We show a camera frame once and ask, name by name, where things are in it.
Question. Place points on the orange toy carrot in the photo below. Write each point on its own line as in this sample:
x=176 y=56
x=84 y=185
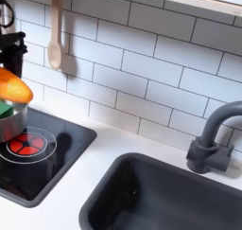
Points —
x=14 y=88

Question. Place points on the wooden spoon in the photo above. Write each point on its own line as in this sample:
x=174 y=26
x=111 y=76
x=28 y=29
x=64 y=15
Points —
x=55 y=52

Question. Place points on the steel pot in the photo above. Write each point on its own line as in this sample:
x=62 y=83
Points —
x=14 y=123

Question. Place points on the black toy stove top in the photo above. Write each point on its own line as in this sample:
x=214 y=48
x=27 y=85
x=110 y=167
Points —
x=47 y=164

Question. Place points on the wooden microwave shelf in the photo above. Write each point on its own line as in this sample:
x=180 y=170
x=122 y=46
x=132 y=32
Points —
x=189 y=0

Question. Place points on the dark grey sink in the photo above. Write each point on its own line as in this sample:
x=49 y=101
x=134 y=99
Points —
x=164 y=199

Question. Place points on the dark grey tap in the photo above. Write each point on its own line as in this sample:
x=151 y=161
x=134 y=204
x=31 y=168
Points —
x=208 y=151

